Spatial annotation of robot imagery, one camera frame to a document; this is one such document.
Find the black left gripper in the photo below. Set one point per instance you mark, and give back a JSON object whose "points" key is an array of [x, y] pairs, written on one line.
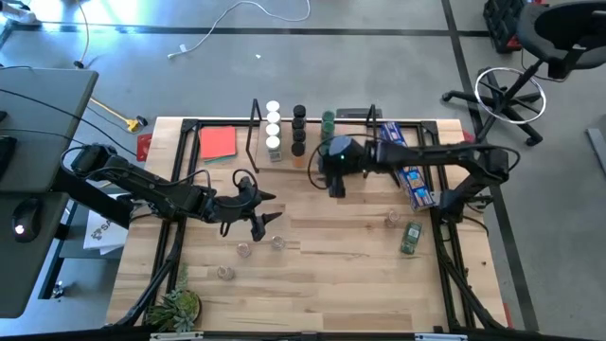
{"points": [[232, 206]]}

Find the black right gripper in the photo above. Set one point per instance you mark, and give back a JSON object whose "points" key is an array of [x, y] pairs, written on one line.
{"points": [[336, 173]]}

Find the orange-label spice jar black lid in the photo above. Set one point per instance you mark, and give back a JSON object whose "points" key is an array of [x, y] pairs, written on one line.
{"points": [[298, 151]]}

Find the small cork-lidded glass jar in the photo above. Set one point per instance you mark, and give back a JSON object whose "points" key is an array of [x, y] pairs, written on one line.
{"points": [[392, 218], [226, 272]]}

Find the green oregano spice jar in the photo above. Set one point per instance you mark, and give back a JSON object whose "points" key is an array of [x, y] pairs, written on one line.
{"points": [[327, 130]]}

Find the white-lidded bagel seasoning jar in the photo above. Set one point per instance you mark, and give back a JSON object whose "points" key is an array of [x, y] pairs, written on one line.
{"points": [[273, 117], [272, 129], [272, 105], [273, 144]]}

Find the green-label spice jar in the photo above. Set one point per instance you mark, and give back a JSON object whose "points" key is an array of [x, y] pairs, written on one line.
{"points": [[328, 116], [411, 237]]}

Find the black-lidded spice jar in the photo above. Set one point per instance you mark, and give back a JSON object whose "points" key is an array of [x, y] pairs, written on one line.
{"points": [[298, 123]]}

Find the purple-label jar black lid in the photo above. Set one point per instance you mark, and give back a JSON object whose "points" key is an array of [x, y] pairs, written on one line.
{"points": [[299, 111]]}

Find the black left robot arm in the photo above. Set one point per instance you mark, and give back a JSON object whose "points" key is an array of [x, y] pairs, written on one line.
{"points": [[142, 182]]}

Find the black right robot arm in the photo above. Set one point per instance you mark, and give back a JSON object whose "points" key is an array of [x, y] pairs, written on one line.
{"points": [[426, 154]]}

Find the black metal wooden shelf rack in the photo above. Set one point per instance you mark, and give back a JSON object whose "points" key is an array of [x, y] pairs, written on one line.
{"points": [[285, 166]]}

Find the small glass jar blue label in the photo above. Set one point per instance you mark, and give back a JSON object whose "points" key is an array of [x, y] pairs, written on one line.
{"points": [[244, 249]]}

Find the teal notebook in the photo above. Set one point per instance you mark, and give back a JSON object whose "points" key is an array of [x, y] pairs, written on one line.
{"points": [[222, 161]]}

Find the blue plastic wrap box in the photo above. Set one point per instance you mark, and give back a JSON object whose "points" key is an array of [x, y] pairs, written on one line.
{"points": [[409, 180]]}

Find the black flat device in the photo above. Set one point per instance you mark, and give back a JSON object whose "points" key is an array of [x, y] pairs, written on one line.
{"points": [[357, 113]]}

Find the red notebook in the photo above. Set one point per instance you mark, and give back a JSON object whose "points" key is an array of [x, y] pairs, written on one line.
{"points": [[218, 142]]}

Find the potted succulent plant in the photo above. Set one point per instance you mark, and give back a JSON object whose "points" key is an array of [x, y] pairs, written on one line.
{"points": [[175, 308]]}

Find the white printed paper bag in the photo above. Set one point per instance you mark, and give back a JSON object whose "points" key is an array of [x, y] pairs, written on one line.
{"points": [[106, 232]]}

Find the black storage crate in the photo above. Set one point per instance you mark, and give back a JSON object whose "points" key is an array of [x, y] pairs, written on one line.
{"points": [[504, 23]]}

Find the black computer mouse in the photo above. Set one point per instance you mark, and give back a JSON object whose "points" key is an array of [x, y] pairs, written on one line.
{"points": [[26, 220]]}

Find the grey desk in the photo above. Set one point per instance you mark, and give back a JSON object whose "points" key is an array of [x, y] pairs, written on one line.
{"points": [[38, 118]]}

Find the black office stool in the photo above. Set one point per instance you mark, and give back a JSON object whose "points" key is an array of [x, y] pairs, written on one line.
{"points": [[544, 47]]}

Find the black metal rig frame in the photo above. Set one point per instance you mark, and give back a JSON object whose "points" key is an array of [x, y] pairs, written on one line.
{"points": [[189, 125]]}

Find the silver mounting bracket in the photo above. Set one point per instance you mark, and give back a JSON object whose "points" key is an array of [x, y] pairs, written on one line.
{"points": [[176, 336], [440, 337]]}

